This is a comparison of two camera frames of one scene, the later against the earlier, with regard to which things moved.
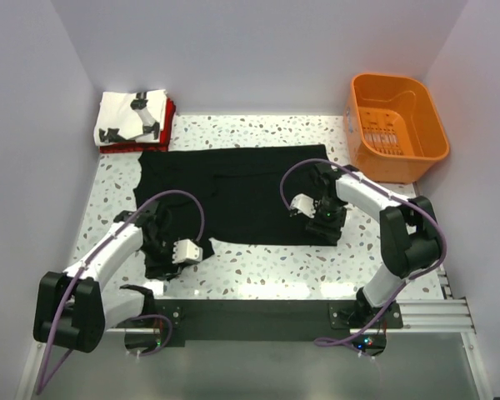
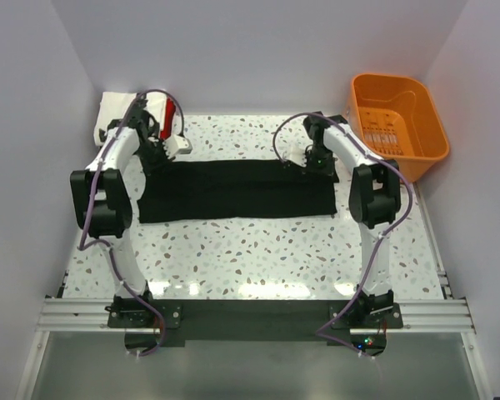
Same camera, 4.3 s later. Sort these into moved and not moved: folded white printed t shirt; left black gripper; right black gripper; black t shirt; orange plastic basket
Moved: left black gripper; right black gripper; black t shirt
Not moved: folded white printed t shirt; orange plastic basket
